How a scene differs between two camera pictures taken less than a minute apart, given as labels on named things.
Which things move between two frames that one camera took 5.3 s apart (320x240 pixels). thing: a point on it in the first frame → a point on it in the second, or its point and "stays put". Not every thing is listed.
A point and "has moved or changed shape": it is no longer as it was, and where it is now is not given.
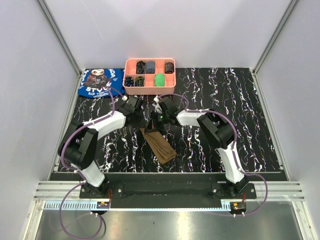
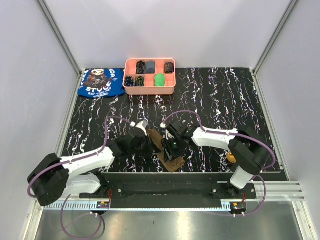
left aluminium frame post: x=53 y=24 stays put
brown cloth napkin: x=163 y=150 has moved or changed shape
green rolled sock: x=159 y=79 stays put
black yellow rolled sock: x=140 y=67 stays put
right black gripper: x=153 y=125 → x=169 y=153
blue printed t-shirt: x=97 y=82 stays put
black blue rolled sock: x=129 y=82 stays put
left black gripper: x=142 y=123 → x=145 y=138
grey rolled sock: x=150 y=67 stays put
